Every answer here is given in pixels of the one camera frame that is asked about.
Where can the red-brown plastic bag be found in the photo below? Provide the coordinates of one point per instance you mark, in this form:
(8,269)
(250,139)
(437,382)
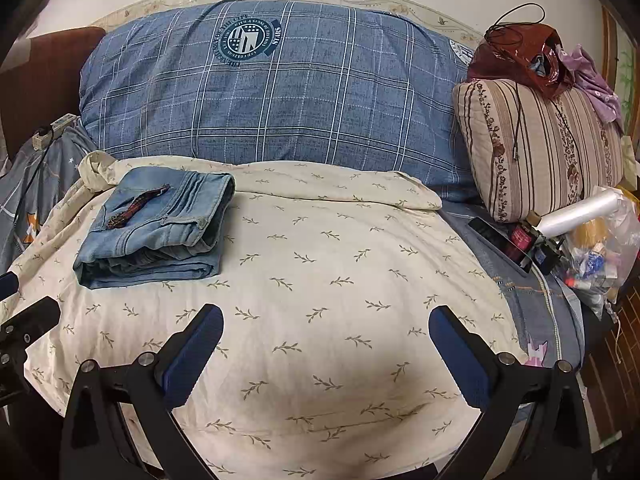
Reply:
(520,55)

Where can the blue plaid pillow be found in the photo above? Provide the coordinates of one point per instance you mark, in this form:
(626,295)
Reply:
(275,95)

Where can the wooden frame panel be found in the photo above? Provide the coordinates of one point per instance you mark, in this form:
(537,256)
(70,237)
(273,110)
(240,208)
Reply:
(612,50)

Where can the dark red bottle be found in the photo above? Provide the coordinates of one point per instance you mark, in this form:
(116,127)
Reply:
(522,237)

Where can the cream leaf-print blanket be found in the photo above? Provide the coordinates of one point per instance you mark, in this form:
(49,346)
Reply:
(325,285)

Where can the white power strip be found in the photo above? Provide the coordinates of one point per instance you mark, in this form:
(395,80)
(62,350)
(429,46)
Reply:
(57,125)

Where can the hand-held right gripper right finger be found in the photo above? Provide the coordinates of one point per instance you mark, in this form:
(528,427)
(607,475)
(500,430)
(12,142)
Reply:
(457,355)

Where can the black device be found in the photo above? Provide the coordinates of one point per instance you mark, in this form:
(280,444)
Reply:
(549,256)

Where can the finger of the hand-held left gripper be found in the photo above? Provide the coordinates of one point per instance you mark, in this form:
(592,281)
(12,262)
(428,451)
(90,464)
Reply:
(30,320)
(7,285)

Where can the brown headboard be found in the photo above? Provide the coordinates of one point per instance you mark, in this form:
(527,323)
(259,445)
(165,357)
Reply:
(45,75)

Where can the grey star-print cloth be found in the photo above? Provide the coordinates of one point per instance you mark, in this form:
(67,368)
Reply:
(45,180)

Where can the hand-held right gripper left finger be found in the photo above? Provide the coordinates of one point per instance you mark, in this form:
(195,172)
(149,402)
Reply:
(195,355)

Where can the blue-grey bed sheet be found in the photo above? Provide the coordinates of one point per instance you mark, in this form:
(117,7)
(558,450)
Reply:
(540,305)

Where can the black phone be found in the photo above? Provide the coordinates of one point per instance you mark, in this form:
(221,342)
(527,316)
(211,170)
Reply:
(492,237)

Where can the striped floral pillow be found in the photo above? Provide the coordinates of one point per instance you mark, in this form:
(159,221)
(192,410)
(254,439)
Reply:
(540,150)

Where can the blue denim pants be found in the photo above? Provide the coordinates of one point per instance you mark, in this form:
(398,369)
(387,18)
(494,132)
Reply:
(150,240)

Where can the clear plastic bag of bottles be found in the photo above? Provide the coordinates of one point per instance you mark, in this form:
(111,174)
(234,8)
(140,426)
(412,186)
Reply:
(610,260)

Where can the purple cloth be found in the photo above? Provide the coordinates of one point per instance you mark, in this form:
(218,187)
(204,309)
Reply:
(595,85)

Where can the clear plastic film roll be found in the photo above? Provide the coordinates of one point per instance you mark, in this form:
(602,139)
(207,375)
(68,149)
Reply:
(580,212)

